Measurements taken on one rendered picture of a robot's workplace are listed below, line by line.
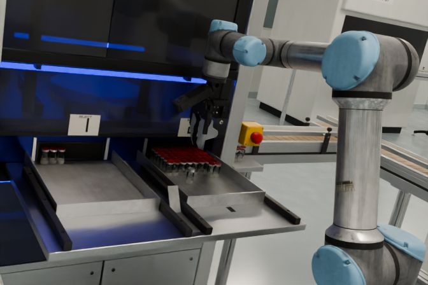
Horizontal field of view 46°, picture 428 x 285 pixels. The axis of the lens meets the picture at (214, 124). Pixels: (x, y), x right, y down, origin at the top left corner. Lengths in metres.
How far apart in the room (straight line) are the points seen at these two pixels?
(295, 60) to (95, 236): 0.65
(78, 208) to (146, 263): 0.56
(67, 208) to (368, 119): 0.69
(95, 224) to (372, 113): 0.66
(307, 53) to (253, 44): 0.14
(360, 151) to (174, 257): 0.93
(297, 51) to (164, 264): 0.86
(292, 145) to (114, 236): 1.02
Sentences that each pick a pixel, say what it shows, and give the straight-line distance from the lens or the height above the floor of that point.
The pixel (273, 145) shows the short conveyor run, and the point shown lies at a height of 0.92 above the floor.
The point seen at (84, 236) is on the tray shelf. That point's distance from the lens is 1.15.
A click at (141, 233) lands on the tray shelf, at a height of 0.88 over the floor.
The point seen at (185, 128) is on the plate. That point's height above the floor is 1.02.
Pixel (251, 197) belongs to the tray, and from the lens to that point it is 1.46.
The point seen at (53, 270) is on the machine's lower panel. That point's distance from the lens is 1.62.
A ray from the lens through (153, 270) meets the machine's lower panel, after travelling 1.76.
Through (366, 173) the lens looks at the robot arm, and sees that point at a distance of 1.03.
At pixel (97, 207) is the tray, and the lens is 1.24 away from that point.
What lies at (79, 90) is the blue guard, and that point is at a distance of 1.40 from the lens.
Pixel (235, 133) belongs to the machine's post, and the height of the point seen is 1.00.
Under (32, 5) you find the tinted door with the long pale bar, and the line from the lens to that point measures 1.34.
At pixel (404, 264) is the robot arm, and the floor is 0.98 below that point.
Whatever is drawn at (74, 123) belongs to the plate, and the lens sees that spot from 1.42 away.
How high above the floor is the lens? 1.44
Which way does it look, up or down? 15 degrees down
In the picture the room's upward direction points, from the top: 11 degrees clockwise
